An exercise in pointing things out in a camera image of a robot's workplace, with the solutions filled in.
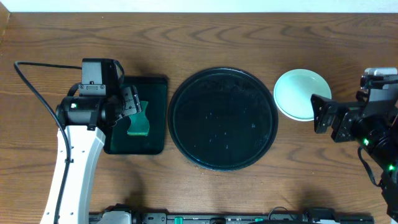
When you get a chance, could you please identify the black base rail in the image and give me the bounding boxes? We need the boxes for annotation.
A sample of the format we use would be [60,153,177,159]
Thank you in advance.
[88,204,374,224]

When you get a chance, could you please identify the black rectangular water tray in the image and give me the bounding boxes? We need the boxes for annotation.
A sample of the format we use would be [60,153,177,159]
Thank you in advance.
[104,77,168,155]

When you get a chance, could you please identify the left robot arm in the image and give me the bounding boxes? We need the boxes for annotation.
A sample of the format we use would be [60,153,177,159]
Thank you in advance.
[41,83,143,223]

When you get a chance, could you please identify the round black tray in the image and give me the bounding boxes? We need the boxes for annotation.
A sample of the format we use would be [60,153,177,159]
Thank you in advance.
[167,67,279,171]

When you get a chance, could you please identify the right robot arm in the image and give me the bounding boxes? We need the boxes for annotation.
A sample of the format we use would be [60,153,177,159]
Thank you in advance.
[310,91,397,221]

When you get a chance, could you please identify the mint green plate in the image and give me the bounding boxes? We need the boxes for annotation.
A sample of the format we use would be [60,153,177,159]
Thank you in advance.
[273,69,332,121]

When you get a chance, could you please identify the green scouring sponge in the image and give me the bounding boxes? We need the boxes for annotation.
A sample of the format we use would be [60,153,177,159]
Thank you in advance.
[127,101,150,136]

